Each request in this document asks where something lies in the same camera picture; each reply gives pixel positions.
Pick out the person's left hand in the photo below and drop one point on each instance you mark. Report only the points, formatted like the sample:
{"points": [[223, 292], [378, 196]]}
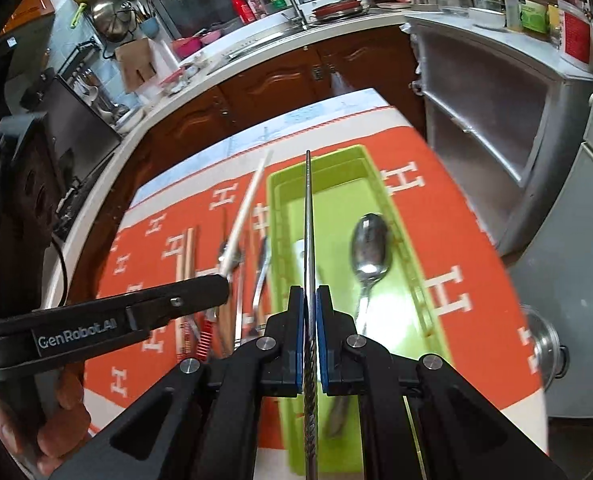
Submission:
{"points": [[71, 395]]}

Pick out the red bottle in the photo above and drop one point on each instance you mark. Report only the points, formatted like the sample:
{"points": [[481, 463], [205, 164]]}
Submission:
{"points": [[237, 5]]}

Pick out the blue cup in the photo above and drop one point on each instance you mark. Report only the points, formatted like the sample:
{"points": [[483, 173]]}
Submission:
{"points": [[150, 27]]}

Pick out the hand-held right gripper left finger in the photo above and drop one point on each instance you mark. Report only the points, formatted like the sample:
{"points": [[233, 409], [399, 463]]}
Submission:
{"points": [[300, 320]]}

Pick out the large steel pot lid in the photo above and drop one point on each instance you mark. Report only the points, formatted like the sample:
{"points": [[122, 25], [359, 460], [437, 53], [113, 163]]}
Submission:
{"points": [[114, 17]]}

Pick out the pale chopstick with striped end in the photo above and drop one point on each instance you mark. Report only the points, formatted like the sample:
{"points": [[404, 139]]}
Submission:
{"points": [[249, 205]]}

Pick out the chopstick with red patterned end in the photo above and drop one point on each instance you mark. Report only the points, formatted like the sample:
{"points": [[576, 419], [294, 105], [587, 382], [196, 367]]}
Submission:
{"points": [[205, 342]]}

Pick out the red frying pan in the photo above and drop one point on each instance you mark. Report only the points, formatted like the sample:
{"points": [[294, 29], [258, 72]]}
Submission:
{"points": [[339, 10]]}

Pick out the green label bottle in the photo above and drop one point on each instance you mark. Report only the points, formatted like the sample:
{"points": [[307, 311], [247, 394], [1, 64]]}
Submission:
{"points": [[534, 15]]}

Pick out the red and white package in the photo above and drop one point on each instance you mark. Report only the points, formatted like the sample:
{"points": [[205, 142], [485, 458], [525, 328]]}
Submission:
{"points": [[576, 35]]}

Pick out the grey appliance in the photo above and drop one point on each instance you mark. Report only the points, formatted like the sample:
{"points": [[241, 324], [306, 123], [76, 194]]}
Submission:
{"points": [[576, 260]]}

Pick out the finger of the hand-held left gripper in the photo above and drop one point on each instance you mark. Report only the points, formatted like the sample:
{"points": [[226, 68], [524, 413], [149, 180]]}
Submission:
{"points": [[186, 297]]}

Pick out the orange patterned table mat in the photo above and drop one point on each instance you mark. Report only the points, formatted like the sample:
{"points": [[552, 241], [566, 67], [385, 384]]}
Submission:
{"points": [[451, 230]]}

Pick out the white cutting board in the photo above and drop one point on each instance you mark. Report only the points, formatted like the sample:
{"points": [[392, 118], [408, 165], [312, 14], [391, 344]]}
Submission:
{"points": [[166, 70]]}

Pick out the black dish rack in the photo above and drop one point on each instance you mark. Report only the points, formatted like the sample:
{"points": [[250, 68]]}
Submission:
{"points": [[79, 60]]}

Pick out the steel stove splash guard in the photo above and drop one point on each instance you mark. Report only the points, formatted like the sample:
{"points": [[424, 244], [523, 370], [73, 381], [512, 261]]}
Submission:
{"points": [[86, 115]]}

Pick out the steel sink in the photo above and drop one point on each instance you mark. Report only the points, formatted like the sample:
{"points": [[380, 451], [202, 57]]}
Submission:
{"points": [[276, 37]]}

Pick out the wooden cutting board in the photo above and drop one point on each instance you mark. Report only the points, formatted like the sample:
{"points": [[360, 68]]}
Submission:
{"points": [[135, 65]]}

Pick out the green plastic utensil tray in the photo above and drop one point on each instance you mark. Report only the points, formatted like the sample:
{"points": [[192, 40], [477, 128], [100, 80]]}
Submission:
{"points": [[336, 200]]}

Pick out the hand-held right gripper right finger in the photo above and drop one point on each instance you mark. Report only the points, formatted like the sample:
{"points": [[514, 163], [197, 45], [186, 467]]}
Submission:
{"points": [[322, 320]]}

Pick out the white bowl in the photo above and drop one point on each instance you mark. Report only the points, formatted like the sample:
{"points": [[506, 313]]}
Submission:
{"points": [[486, 19]]}

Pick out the pink bowl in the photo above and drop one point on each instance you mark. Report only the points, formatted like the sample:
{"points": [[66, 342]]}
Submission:
{"points": [[186, 47]]}

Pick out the wooden kitchen cabinet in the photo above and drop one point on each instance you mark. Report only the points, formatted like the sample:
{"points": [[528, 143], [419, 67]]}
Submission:
{"points": [[276, 85]]}

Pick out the twisted metal chopstick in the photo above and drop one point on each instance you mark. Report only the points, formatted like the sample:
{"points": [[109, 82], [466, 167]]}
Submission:
{"points": [[308, 220]]}

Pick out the white rice paddle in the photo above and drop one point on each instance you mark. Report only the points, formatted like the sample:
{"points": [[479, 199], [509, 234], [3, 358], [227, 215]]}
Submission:
{"points": [[299, 255]]}

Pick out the clear plastic bottle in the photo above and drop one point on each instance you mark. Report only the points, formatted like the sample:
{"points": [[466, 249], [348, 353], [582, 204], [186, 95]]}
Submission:
{"points": [[511, 5]]}

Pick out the pale blue tablecloth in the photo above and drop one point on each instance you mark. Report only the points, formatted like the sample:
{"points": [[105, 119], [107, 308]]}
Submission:
{"points": [[326, 110]]}

